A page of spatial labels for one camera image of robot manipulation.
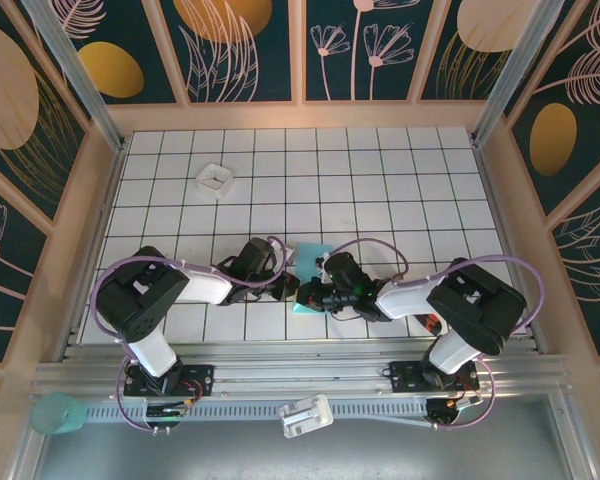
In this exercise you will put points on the teal paper sheet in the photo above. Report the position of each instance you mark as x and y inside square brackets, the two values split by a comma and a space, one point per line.
[307, 260]

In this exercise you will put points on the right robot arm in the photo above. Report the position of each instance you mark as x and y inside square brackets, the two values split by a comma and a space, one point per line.
[480, 305]

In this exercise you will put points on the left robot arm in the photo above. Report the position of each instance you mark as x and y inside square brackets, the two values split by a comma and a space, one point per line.
[135, 300]

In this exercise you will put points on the small white square dish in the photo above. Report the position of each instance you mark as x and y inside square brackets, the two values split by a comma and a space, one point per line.
[214, 179]

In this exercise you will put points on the small black circuit board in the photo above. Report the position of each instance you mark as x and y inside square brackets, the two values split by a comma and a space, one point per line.
[165, 412]
[450, 407]

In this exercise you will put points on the teal plastic cup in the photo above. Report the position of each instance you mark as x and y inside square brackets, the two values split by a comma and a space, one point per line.
[55, 412]

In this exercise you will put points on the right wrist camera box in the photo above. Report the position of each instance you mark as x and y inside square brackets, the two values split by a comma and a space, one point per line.
[322, 260]

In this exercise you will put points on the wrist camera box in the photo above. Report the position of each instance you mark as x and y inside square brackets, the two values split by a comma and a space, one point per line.
[290, 255]
[322, 260]

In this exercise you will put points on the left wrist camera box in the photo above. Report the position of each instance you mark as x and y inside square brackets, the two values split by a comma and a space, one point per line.
[290, 255]

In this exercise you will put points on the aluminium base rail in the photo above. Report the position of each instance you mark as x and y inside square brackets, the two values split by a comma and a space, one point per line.
[300, 372]

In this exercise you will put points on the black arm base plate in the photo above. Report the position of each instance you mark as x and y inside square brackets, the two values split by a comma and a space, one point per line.
[202, 375]
[402, 375]

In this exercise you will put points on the white plastic bracket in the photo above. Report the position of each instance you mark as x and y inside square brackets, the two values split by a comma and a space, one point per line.
[305, 415]

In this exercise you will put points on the aluminium frame post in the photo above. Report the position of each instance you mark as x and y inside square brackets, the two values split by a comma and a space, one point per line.
[80, 75]
[510, 70]

